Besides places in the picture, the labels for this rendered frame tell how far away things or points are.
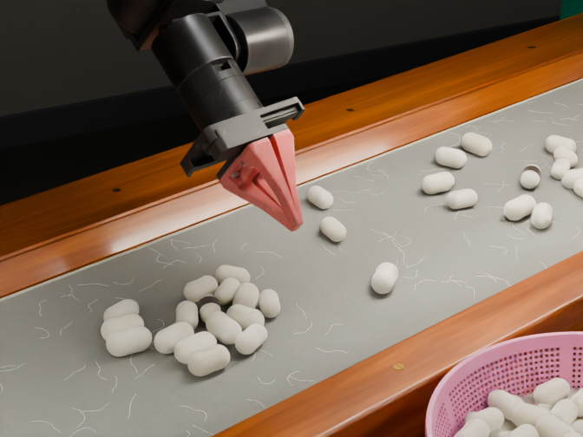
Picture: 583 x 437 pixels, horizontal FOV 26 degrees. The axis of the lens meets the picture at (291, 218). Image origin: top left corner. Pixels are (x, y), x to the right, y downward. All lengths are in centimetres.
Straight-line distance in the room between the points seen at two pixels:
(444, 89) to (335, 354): 53
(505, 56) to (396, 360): 69
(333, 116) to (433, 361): 49
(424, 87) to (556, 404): 60
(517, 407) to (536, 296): 14
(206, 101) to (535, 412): 37
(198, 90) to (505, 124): 51
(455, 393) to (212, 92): 32
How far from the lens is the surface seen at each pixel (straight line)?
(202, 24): 110
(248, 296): 109
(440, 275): 117
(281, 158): 105
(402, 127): 143
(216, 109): 106
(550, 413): 100
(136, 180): 129
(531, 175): 133
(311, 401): 96
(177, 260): 119
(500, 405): 101
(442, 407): 97
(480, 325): 105
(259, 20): 114
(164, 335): 105
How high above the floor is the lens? 133
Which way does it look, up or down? 28 degrees down
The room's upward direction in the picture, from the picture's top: straight up
